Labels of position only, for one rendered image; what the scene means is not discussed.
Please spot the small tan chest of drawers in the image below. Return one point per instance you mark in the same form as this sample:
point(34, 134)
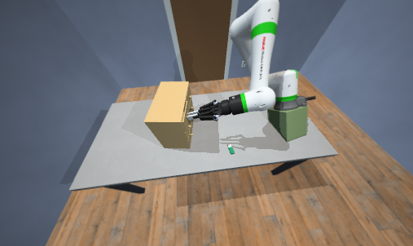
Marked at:
point(164, 118)

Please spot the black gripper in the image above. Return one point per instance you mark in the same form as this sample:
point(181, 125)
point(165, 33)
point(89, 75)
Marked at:
point(211, 111)

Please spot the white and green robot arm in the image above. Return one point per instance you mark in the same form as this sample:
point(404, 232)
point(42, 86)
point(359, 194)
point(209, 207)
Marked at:
point(265, 89)

